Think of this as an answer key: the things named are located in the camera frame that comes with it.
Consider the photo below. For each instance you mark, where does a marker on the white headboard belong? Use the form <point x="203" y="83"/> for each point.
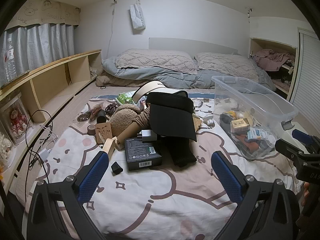
<point x="190" y="45"/>

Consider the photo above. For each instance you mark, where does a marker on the light wooden holder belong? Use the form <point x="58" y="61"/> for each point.
<point x="110" y="147"/>

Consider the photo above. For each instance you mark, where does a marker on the pink clothes pile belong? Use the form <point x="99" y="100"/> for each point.
<point x="272" y="57"/>

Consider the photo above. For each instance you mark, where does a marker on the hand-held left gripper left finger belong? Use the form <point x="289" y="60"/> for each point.
<point x="93" y="177"/>

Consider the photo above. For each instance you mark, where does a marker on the clear water bottle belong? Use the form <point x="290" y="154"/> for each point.
<point x="10" y="60"/>

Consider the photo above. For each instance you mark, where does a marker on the clear doll display case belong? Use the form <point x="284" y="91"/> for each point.
<point x="15" y="120"/>

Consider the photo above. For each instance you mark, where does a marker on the beige curtain valance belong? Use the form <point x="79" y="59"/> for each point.
<point x="45" y="10"/>

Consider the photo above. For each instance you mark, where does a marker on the beige fleece blanket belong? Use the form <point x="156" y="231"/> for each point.
<point x="117" y="81"/>

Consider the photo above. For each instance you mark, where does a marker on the white hanging bag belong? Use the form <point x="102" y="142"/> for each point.
<point x="137" y="17"/>

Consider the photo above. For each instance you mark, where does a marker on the small tan box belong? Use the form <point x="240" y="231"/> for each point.
<point x="241" y="125"/>

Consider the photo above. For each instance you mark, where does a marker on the beige textured pillow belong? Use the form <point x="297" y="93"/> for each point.
<point x="155" y="60"/>
<point x="225" y="63"/>

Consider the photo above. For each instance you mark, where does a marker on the blue white packet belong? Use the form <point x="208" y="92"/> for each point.
<point x="257" y="133"/>

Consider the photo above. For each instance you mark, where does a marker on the person's right hand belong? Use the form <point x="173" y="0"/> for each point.
<point x="305" y="192"/>

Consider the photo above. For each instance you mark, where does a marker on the black cylinder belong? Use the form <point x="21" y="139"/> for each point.
<point x="101" y="115"/>

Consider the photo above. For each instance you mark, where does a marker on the perforated wooden card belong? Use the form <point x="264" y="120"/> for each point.
<point x="103" y="130"/>

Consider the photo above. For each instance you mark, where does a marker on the grey blue duvet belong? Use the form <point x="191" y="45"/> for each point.
<point x="160" y="78"/>

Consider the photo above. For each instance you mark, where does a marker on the white shutter door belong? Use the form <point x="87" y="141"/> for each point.
<point x="307" y="75"/>

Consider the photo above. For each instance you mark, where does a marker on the black sun visor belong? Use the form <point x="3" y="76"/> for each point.
<point x="172" y="122"/>

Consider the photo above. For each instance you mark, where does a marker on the white sun visor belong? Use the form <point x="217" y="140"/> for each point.
<point x="150" y="90"/>

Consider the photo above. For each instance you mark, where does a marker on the brown tape roll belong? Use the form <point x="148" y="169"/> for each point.
<point x="91" y="129"/>

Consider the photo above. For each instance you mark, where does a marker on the clear plastic storage bin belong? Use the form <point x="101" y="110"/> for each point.
<point x="252" y="97"/>

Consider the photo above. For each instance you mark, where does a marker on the brown wooden block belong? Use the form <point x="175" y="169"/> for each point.
<point x="197" y="122"/>

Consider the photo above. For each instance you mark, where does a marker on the white power adapter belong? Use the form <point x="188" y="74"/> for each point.
<point x="148" y="136"/>

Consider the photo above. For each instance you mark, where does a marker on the wooden shelf unit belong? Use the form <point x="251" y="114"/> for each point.
<point x="50" y="80"/>

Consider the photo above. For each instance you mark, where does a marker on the black product box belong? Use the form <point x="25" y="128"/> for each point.
<point x="142" y="152"/>

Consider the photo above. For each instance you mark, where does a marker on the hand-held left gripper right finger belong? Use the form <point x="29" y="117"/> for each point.
<point x="226" y="175"/>

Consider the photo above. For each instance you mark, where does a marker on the grey curtain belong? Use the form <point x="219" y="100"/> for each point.
<point x="42" y="45"/>

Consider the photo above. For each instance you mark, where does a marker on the cardboard tube with twine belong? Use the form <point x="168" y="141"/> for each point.
<point x="127" y="133"/>

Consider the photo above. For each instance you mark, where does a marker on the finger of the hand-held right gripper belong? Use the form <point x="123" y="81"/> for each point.
<point x="290" y="150"/>
<point x="302" y="136"/>

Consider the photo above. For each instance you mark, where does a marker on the small black case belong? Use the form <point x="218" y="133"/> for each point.
<point x="116" y="168"/>

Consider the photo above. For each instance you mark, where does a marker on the closet shelf niche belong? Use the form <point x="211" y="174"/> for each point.
<point x="255" y="45"/>

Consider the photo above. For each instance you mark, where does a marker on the green patterned packet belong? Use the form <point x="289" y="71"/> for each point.
<point x="126" y="97"/>

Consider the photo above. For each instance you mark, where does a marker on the brown hair clips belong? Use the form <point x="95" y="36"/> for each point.
<point x="111" y="108"/>

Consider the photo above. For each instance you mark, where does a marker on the black gloves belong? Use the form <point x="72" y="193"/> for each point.
<point x="182" y="152"/>

